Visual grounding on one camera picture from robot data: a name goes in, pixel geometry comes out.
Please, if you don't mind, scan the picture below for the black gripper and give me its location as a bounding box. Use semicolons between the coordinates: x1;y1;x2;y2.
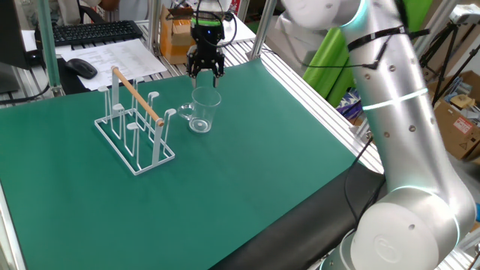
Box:
186;24;227;89

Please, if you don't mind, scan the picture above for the clear glass cup with handle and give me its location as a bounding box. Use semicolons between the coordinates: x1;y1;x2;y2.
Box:
176;85;222;134

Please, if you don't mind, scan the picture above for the cardboard box with orange tape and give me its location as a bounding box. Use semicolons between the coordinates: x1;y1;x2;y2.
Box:
159;4;196;65

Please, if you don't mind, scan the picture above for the white printed paper sheet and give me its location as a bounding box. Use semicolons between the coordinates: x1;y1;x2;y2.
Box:
59;38;169;92

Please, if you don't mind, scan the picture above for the black computer keyboard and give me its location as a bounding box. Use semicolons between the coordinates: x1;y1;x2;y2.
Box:
35;19;144;48

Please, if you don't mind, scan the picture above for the green table mat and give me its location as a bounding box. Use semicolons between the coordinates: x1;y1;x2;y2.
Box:
0;58;363;270

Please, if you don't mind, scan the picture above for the green cloth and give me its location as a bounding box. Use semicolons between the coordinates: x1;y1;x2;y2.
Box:
301;0;434;110

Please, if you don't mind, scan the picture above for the black computer mouse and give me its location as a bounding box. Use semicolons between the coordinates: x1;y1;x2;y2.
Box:
64;58;99;80

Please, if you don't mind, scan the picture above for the blue patterned bag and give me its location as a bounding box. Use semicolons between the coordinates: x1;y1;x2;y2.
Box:
335;86;367;122

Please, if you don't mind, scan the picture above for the black table mat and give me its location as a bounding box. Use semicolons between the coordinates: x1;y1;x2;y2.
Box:
208;160;387;270

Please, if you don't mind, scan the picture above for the black computer monitor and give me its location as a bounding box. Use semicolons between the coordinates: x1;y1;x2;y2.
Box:
0;0;33;95

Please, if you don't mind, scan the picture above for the large cardboard box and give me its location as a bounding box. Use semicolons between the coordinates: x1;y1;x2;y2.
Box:
430;99;480;162

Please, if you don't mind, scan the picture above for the open cardboard box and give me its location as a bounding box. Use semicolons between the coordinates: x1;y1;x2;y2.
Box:
427;69;480;113

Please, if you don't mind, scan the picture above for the aluminium frame post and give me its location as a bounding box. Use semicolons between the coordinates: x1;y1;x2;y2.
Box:
36;0;64;98
350;0;451;147
249;0;279;61
147;0;163;56

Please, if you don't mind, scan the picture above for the white wire cup rack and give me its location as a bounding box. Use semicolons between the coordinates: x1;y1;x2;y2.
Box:
93;65;177;176

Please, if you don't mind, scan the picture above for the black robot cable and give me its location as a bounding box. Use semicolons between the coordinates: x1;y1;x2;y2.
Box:
343;136;387;230

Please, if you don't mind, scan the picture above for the black monitor cable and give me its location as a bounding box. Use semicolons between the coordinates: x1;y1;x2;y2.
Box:
0;84;52;106

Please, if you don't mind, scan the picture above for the black camera tripod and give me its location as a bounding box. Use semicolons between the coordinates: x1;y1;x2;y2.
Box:
418;3;480;110

